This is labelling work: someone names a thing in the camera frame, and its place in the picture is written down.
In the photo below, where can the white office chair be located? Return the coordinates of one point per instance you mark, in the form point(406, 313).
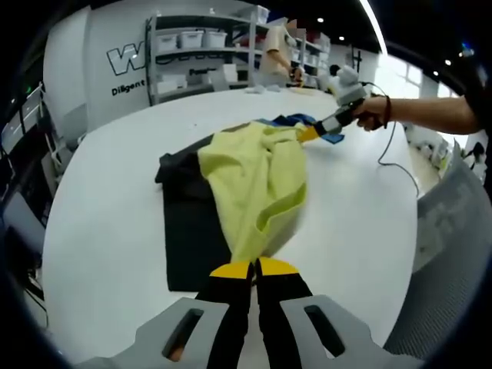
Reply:
point(218, 80)

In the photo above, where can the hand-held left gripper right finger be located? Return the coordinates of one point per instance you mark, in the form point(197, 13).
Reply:
point(276, 307)

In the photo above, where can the grey mesh chair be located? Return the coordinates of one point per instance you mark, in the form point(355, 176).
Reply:
point(438, 246)

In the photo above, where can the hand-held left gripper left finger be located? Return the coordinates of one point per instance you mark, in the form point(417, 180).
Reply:
point(230, 307)

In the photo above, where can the ceiling light strip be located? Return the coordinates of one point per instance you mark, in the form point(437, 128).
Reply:
point(378, 30)

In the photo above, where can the black stand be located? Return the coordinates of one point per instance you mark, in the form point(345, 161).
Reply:
point(359, 63)

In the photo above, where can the row of white storage bins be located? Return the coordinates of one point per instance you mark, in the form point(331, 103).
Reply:
point(192, 39)

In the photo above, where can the person's right hand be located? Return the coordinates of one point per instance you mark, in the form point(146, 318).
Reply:
point(373, 113)

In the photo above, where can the metal storage shelf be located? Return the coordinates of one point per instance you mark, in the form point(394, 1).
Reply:
point(152, 57)

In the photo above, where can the person's black shirt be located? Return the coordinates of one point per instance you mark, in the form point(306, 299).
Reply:
point(478, 100)

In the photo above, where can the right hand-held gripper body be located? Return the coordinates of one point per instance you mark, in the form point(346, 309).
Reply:
point(351, 90)

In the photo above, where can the white cloth piece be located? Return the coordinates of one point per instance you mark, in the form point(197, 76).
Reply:
point(255, 90)
point(274, 88)

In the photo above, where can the yellow grey blue garment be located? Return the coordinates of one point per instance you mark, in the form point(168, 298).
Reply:
point(246, 173)

